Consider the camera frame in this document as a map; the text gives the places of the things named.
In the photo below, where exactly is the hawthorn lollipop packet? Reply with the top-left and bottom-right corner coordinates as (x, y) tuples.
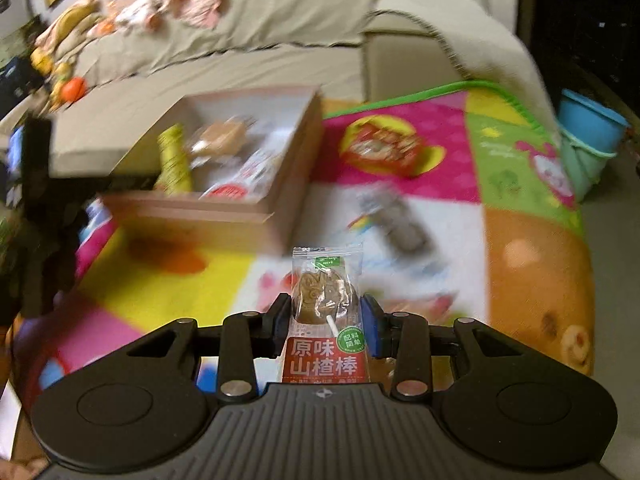
(281, 245), (370, 385)

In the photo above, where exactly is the dark cereal bar packet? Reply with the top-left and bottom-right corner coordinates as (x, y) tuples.
(357, 184), (437, 262)

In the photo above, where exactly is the yellow cheese snack bar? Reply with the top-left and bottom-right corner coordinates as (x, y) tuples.
(154, 124), (193, 194)

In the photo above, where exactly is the pink cardboard gift box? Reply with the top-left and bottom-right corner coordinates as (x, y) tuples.
(102, 86), (323, 256)

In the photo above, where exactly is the orange snack packet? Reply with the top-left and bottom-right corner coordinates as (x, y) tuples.
(342, 122), (424, 178)

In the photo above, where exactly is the brown bread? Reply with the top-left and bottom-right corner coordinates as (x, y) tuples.
(186, 120), (247, 158)

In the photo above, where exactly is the red round lid packet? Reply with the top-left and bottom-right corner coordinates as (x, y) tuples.
(201, 148), (282, 200)

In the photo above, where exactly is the colourful cartoon play mat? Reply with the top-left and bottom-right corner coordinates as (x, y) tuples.
(16, 84), (594, 405)

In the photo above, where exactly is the orange toy ball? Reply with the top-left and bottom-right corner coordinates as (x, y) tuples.
(60, 77), (87, 103)

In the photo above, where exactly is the teal plastic bucket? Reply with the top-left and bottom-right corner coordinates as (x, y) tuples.
(560, 129), (616, 202)

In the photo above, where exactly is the pile of baby clothes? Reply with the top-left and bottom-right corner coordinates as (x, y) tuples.
(35, 0), (224, 52)

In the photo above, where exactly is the blue plastic bucket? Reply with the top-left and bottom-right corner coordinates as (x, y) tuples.
(558, 89), (629, 153)

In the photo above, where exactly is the beige sofa with cover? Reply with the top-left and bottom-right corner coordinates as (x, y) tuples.
(0, 0), (557, 181)

